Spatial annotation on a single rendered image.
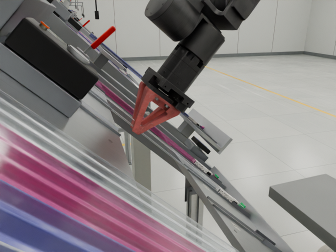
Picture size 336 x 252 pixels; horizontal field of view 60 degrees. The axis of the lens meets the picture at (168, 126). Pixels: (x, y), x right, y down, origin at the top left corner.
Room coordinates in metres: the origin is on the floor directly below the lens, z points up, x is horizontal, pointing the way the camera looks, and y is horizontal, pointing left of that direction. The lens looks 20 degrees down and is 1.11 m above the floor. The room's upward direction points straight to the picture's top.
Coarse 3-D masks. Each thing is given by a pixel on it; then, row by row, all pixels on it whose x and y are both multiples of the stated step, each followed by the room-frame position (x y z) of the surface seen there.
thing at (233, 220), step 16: (192, 176) 0.45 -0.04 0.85; (208, 176) 0.60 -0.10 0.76; (208, 192) 0.43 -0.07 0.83; (208, 208) 0.36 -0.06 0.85; (224, 208) 0.39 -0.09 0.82; (240, 208) 0.50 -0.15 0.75; (224, 224) 0.32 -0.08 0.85; (240, 224) 0.37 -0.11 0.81; (240, 240) 0.30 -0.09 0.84; (256, 240) 0.37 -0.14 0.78
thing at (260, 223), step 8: (216, 168) 0.69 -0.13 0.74; (224, 176) 0.65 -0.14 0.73; (224, 184) 0.62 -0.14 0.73; (232, 192) 0.58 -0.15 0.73; (240, 200) 0.55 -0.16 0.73; (248, 208) 0.52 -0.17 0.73; (256, 216) 0.49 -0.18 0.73; (256, 224) 0.48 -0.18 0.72; (264, 224) 0.47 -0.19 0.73; (264, 232) 0.45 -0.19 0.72; (272, 232) 0.44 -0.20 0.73; (272, 240) 0.43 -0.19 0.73; (280, 240) 0.42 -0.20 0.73; (280, 248) 0.41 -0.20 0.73; (288, 248) 0.40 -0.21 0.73
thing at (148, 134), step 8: (96, 88) 0.44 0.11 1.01; (96, 96) 0.43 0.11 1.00; (104, 96) 0.43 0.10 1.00; (112, 104) 0.43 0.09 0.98; (120, 112) 0.44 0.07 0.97; (128, 120) 0.44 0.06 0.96; (152, 136) 0.45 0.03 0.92; (160, 144) 0.46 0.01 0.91; (168, 152) 0.46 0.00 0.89; (176, 152) 0.47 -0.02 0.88; (176, 160) 0.46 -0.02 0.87; (184, 160) 0.47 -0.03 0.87; (192, 168) 0.47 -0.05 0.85; (200, 176) 0.48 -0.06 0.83; (208, 184) 0.48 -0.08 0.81; (216, 184) 0.50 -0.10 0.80
